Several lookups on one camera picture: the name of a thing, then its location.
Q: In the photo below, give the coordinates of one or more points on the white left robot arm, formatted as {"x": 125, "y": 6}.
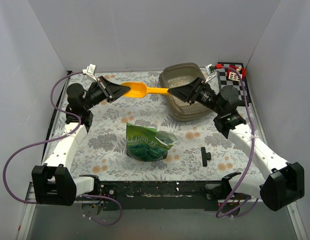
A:
{"x": 52, "y": 181}

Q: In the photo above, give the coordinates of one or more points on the black white chessboard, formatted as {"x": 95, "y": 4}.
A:
{"x": 228, "y": 78}

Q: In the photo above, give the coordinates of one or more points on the floral table mat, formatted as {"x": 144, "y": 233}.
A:
{"x": 103, "y": 151}

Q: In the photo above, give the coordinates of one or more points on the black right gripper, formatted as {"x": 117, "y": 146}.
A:
{"x": 195, "y": 90}

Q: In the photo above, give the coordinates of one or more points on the black bag clip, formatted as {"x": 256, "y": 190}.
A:
{"x": 206, "y": 156}

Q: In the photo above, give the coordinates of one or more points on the yellow plastic scoop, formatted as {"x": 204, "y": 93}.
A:
{"x": 140, "y": 90}

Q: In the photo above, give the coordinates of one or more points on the grey litter box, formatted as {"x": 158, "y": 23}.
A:
{"x": 177, "y": 77}

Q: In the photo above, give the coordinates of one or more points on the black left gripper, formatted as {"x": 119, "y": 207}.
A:
{"x": 105, "y": 89}

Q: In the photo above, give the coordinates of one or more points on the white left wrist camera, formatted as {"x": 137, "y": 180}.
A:
{"x": 89, "y": 72}

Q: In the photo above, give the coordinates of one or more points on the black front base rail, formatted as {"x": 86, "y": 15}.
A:
{"x": 157, "y": 195}

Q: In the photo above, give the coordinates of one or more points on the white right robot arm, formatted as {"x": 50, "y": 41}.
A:
{"x": 284, "y": 181}

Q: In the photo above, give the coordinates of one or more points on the green cat litter bag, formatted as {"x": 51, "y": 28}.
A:
{"x": 147, "y": 144}

